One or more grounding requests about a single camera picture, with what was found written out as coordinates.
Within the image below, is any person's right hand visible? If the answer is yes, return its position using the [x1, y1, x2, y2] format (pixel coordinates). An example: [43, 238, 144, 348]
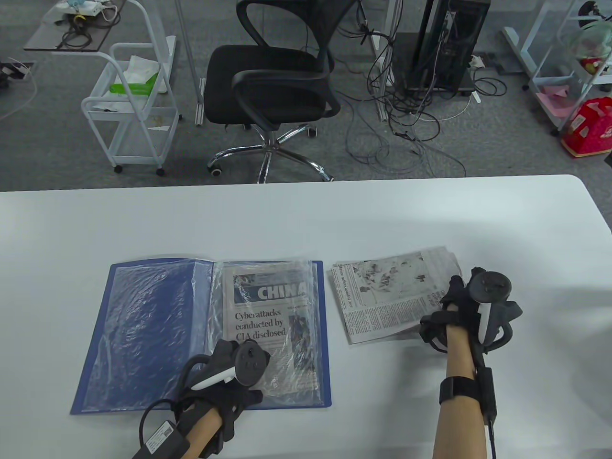
[420, 275, 480, 357]

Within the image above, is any person's left hand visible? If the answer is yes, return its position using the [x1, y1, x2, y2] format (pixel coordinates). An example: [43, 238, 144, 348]
[178, 339, 264, 429]

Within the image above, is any newspaper with blue masthead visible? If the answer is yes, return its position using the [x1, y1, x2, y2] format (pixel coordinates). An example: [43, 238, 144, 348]
[222, 262, 321, 395]

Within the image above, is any newspaper with grey photo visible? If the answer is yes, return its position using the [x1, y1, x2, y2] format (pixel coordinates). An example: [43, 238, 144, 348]
[330, 246, 464, 344]

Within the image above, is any blue file folder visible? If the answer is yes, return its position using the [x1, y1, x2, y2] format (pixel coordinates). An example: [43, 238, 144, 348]
[70, 258, 332, 415]

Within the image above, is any person's left forearm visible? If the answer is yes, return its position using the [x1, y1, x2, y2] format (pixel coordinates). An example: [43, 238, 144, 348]
[182, 406, 225, 459]

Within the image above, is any person's right forearm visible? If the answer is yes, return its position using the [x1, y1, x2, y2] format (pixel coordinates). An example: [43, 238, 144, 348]
[433, 325, 493, 459]

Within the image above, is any black left hand controller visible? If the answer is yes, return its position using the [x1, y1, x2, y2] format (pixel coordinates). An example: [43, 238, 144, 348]
[182, 343, 271, 397]

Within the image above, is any black hand controller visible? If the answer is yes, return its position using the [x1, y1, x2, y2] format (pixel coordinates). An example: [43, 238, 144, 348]
[182, 343, 271, 397]
[466, 270, 523, 355]

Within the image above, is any black right hand controller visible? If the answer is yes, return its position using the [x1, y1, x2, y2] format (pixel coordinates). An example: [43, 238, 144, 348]
[466, 270, 523, 355]

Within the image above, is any black left wrist sensor box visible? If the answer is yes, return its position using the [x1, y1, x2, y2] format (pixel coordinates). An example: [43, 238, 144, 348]
[130, 398, 189, 459]

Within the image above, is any black wrist sensor box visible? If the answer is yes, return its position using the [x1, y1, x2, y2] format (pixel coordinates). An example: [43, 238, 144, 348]
[473, 354, 499, 459]
[130, 398, 189, 459]

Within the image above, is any black right wrist sensor box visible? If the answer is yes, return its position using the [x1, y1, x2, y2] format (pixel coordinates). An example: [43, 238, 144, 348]
[473, 354, 499, 459]

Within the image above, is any red gift bag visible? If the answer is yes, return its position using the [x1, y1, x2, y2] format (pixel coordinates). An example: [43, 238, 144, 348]
[560, 97, 612, 158]

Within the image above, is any pink paper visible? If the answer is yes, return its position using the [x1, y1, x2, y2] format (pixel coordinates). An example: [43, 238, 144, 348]
[535, 85, 586, 122]

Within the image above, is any white shelf rack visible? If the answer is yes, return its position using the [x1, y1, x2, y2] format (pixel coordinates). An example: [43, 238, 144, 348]
[524, 0, 612, 137]

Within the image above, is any black computer tower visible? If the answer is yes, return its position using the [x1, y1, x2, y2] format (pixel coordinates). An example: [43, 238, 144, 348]
[392, 0, 492, 94]

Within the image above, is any white crumpled paper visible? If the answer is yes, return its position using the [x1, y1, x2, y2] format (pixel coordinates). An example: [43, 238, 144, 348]
[91, 99, 137, 115]

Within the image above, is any black office chair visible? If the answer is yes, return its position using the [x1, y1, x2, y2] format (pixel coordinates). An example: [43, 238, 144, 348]
[203, 0, 359, 185]

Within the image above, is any green tissue box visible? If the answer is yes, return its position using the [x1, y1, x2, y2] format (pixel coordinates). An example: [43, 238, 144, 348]
[109, 55, 161, 96]

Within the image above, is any toy in plastic bag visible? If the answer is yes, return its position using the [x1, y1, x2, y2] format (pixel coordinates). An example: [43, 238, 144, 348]
[576, 22, 612, 75]

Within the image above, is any metal pole with base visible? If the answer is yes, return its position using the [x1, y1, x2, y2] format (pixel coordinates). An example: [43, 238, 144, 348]
[175, 0, 207, 127]

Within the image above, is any floor power strip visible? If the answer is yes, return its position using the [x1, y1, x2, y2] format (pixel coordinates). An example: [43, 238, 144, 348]
[0, 58, 34, 83]

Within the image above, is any grey side table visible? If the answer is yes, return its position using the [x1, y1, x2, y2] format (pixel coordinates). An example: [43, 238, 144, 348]
[24, 0, 127, 52]

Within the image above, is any white and teal device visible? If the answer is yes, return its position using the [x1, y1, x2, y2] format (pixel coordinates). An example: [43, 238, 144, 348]
[55, 0, 106, 15]

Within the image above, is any tangle of black cables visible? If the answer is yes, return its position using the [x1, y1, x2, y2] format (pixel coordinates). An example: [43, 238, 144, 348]
[335, 0, 507, 177]

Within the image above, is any white desk leg frame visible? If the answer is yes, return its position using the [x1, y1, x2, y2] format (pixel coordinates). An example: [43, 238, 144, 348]
[356, 0, 400, 122]

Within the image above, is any white table frame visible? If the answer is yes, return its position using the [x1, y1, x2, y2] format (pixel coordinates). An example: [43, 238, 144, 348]
[502, 0, 574, 77]

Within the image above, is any white wire cart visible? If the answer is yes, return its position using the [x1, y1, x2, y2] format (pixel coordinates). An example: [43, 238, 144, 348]
[50, 0, 183, 176]

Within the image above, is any white floor cable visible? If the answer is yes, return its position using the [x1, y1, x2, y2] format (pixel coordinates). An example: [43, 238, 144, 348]
[0, 72, 38, 120]

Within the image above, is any black coiled cable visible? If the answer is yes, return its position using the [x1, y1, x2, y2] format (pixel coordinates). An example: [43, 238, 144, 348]
[57, 14, 103, 48]

